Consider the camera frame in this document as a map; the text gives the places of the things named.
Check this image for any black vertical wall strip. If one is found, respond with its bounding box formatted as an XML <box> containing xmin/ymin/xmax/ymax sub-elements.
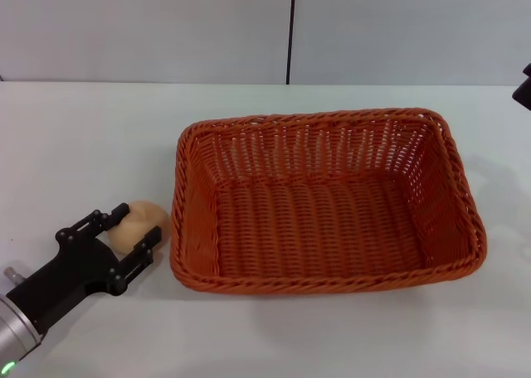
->
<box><xmin>285</xmin><ymin>0</ymin><xmax>297</xmax><ymax>85</ymax></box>

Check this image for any round beige bread bun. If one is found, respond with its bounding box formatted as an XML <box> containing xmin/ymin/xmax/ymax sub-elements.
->
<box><xmin>108</xmin><ymin>199</ymin><xmax>171</xmax><ymax>255</ymax></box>

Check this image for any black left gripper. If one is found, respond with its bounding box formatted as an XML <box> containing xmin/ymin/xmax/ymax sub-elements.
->
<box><xmin>6</xmin><ymin>202</ymin><xmax>163</xmax><ymax>334</ymax></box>

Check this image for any orange woven plastic basket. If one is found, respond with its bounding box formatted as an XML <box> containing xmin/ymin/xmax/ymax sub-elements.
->
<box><xmin>168</xmin><ymin>107</ymin><xmax>487</xmax><ymax>297</ymax></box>

